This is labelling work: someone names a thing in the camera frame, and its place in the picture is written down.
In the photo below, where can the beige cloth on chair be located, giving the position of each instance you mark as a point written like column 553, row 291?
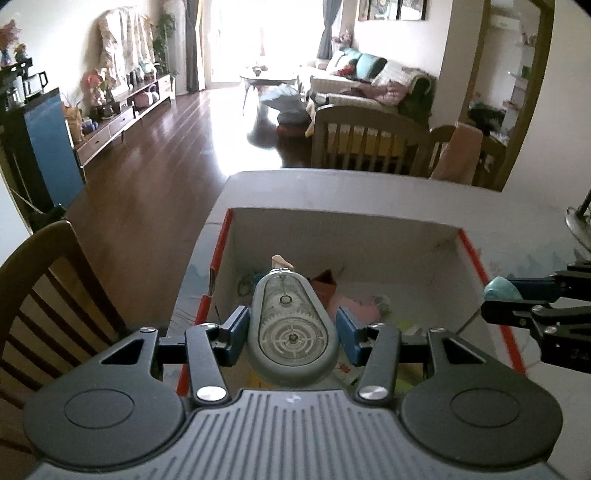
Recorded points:
column 457, row 152

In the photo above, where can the pink heart-shaped dish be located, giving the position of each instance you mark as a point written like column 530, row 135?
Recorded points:
column 358, row 311

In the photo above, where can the glass kettle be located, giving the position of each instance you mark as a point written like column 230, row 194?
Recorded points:
column 33, row 85

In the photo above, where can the dark wooden dining chair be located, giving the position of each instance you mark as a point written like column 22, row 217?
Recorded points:
column 364, row 120
column 46, row 258
column 491, row 152

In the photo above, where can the small teal toy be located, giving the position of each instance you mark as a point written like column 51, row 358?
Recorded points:
column 501, row 288

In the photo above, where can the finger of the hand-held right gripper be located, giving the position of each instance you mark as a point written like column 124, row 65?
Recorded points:
column 508, row 311
column 538, row 287

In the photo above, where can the tall green plant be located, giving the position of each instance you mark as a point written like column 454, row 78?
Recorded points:
column 164, row 41

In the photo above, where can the floral cloth covered television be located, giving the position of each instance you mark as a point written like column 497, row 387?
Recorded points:
column 124, row 41

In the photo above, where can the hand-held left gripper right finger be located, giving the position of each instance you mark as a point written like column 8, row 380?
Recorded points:
column 347, row 337

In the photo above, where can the wooden door frame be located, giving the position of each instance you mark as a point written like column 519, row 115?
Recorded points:
column 538, row 92

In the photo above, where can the black and blue cabinet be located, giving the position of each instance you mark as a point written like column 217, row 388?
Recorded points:
column 51, row 143

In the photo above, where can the low wooden television cabinet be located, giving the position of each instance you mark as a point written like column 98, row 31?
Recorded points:
column 115, row 124

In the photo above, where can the white standing air conditioner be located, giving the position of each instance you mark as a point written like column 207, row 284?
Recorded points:
column 174, row 27

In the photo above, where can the small beige item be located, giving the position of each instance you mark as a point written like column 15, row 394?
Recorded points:
column 282, row 263

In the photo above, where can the grey desk lamp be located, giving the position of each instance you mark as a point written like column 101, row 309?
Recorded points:
column 581, row 226

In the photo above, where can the small green tube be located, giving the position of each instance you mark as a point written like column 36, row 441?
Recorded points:
column 410, row 326

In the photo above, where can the grey curtain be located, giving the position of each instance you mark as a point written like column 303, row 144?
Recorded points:
column 194, row 46
column 328, row 27

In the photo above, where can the red and white cardboard box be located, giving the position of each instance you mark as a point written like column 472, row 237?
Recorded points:
column 346, row 240

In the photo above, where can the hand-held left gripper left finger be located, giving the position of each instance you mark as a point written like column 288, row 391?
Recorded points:
column 238, row 337

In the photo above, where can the vase with pink flowers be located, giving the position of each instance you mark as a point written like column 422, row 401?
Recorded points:
column 9, row 41

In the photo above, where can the grey-blue bundle on floor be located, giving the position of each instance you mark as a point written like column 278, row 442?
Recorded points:
column 284, row 97

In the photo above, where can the grey oval gear gadget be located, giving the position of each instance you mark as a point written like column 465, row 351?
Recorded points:
column 291, row 323

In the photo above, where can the dark red toy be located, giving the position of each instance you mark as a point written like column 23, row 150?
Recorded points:
column 323, row 284

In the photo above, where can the beige sofa with cushions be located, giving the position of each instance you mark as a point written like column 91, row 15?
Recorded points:
column 369, row 83

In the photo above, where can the round coffee table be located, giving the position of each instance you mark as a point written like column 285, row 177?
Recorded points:
column 270, row 76

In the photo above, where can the set of dark framed pictures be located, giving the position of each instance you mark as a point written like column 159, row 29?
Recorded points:
column 392, row 9

